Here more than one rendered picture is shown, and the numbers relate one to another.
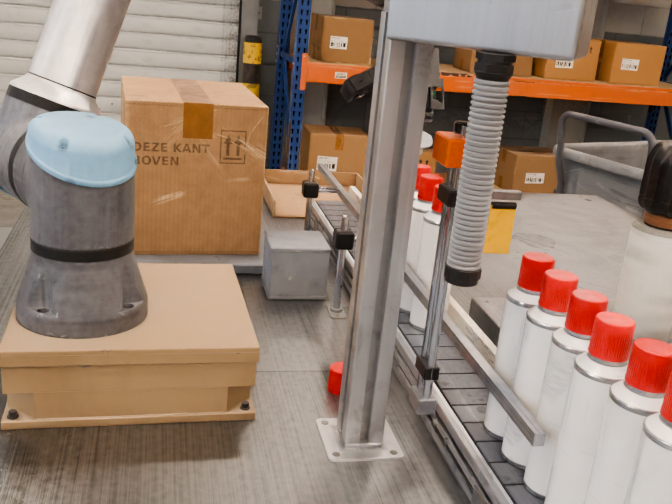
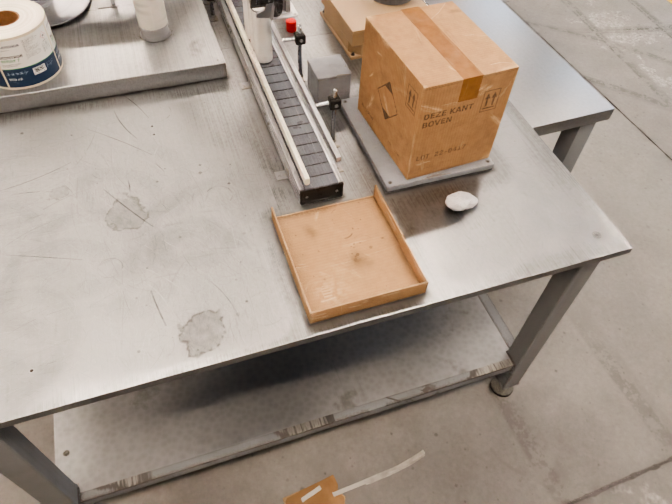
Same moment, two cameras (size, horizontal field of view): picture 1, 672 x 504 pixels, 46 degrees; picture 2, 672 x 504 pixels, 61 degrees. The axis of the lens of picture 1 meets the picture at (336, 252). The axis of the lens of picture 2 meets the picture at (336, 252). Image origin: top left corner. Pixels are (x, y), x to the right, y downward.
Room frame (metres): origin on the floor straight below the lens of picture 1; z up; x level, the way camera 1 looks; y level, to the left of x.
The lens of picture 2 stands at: (2.63, -0.08, 1.83)
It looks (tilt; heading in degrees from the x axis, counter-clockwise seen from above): 52 degrees down; 171
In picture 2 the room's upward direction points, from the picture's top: 4 degrees clockwise
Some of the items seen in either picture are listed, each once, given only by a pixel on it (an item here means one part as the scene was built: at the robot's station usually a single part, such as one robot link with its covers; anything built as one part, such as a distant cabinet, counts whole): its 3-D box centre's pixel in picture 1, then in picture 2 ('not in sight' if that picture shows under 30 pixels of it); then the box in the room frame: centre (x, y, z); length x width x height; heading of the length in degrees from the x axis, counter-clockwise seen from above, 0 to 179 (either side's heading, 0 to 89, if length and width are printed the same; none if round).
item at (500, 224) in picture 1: (499, 227); not in sight; (0.83, -0.18, 1.09); 0.03 x 0.01 x 0.06; 104
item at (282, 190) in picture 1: (318, 193); (345, 248); (1.85, 0.06, 0.85); 0.30 x 0.26 x 0.04; 14
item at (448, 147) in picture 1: (467, 273); not in sight; (0.81, -0.14, 1.05); 0.10 x 0.04 x 0.33; 104
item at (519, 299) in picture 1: (522, 346); not in sight; (0.77, -0.21, 0.98); 0.05 x 0.05 x 0.20
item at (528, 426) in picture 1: (385, 247); (276, 33); (1.15, -0.07, 0.95); 1.07 x 0.01 x 0.01; 14
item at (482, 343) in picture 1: (426, 278); (251, 53); (1.17, -0.15, 0.90); 1.07 x 0.01 x 0.02; 14
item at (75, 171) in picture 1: (80, 176); not in sight; (0.88, 0.30, 1.09); 0.13 x 0.12 x 0.14; 42
